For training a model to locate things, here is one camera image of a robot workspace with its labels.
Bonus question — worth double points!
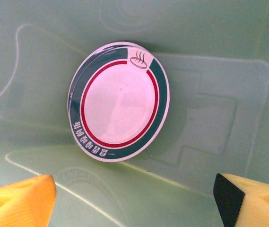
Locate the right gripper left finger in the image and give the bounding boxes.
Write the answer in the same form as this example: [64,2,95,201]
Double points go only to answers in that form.
[0,174,57,227]

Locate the green red rimmed plate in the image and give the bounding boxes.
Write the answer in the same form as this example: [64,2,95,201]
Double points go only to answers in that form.
[68,44,171,164]
[67,41,149,123]

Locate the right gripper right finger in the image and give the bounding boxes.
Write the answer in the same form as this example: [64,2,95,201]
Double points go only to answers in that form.
[213,173,269,227]

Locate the green plastic bin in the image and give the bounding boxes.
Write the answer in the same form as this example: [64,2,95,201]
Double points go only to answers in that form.
[0,0,269,227]

